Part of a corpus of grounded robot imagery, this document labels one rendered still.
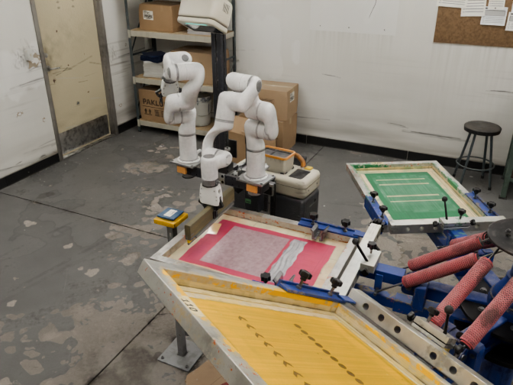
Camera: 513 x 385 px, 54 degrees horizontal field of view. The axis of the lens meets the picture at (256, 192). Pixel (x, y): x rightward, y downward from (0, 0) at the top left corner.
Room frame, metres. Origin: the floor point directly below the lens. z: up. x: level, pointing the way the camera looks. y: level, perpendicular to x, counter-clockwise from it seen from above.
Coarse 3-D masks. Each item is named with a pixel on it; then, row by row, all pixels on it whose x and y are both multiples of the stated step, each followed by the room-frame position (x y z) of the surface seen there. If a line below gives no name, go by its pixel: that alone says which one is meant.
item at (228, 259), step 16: (208, 240) 2.07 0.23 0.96; (192, 256) 1.93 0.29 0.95; (208, 256) 1.93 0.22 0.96; (224, 256) 1.93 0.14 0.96; (240, 256) 1.93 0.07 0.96; (256, 256) 1.93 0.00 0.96; (272, 256) 1.93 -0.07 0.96; (224, 272) 1.81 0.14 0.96; (240, 272) 1.81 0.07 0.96; (256, 272) 1.81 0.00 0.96; (288, 272) 1.81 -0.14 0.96
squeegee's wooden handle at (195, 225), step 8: (224, 192) 2.19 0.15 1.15; (232, 192) 2.22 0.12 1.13; (224, 200) 2.15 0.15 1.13; (232, 200) 2.22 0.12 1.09; (208, 208) 2.04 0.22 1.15; (224, 208) 2.15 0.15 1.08; (200, 216) 1.96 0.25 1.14; (208, 216) 2.02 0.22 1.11; (192, 224) 1.90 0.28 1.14; (200, 224) 1.95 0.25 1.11; (192, 232) 1.89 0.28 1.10
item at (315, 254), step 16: (224, 224) 2.22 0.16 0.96; (240, 224) 2.22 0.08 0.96; (224, 240) 2.07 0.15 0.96; (240, 240) 2.07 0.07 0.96; (256, 240) 2.07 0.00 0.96; (272, 240) 2.07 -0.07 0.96; (288, 240) 2.07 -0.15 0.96; (304, 240) 2.07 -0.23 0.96; (304, 256) 1.93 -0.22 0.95; (320, 256) 1.93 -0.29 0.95
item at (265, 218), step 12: (240, 216) 2.29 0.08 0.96; (252, 216) 2.26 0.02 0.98; (264, 216) 2.24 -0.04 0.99; (276, 216) 2.24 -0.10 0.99; (288, 228) 2.17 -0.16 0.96; (300, 228) 2.14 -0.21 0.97; (180, 240) 2.02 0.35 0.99; (336, 240) 2.07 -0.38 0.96; (348, 240) 2.04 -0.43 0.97; (156, 252) 1.91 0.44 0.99; (168, 252) 1.93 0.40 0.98; (348, 252) 1.91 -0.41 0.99; (180, 264) 1.81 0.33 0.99; (192, 264) 1.81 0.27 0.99; (336, 264) 1.81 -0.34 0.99; (336, 276) 1.73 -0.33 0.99; (324, 288) 1.65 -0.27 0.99
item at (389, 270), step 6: (378, 264) 1.74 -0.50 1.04; (384, 264) 1.74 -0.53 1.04; (360, 270) 1.73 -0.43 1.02; (378, 270) 1.70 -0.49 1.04; (384, 270) 1.70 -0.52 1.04; (390, 270) 1.70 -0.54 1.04; (396, 270) 1.70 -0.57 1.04; (402, 270) 1.70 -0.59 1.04; (360, 276) 1.73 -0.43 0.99; (366, 276) 1.72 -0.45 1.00; (372, 276) 1.71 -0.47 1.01; (384, 276) 1.69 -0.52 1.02; (390, 276) 1.68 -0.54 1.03; (396, 276) 1.67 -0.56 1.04; (402, 276) 1.66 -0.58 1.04; (384, 282) 1.69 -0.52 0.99; (390, 282) 1.67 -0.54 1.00; (396, 282) 1.66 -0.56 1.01
